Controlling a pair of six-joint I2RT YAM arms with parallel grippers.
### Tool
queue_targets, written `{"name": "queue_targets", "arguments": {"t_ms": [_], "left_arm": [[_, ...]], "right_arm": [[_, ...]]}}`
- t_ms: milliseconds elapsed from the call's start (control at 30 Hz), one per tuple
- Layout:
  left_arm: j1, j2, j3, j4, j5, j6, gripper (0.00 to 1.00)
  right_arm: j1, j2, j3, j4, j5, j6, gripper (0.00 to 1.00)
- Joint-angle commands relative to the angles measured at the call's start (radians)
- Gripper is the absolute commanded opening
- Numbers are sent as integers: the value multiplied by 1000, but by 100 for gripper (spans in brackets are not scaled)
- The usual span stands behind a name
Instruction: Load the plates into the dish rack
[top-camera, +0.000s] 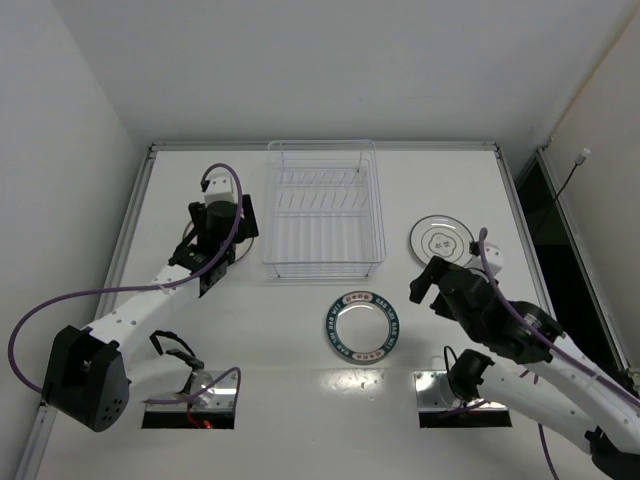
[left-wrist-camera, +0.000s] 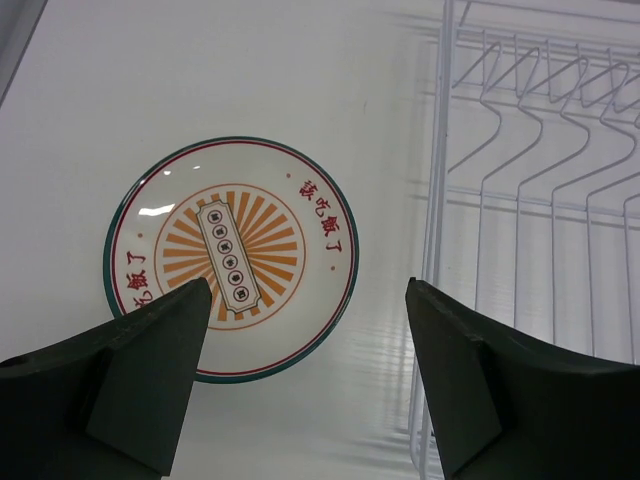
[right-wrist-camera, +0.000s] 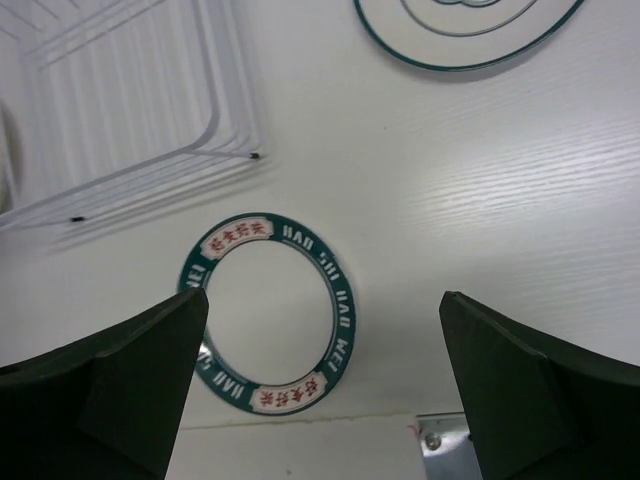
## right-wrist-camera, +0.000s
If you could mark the green ring lettered plate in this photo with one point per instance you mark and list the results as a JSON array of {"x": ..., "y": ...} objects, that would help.
[{"x": 281, "y": 326}]

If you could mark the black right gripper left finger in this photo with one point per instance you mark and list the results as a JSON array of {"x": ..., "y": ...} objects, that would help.
[{"x": 107, "y": 406}]

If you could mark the white wire dish rack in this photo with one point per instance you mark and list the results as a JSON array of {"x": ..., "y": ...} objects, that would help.
[{"x": 110, "y": 105}]

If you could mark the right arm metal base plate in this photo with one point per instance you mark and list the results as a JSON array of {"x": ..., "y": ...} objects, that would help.
[{"x": 447, "y": 448}]

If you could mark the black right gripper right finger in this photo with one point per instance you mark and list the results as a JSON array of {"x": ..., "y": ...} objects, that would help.
[{"x": 539, "y": 407}]

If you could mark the white plate green cloud motif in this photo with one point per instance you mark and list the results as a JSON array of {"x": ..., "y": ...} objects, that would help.
[{"x": 459, "y": 36}]

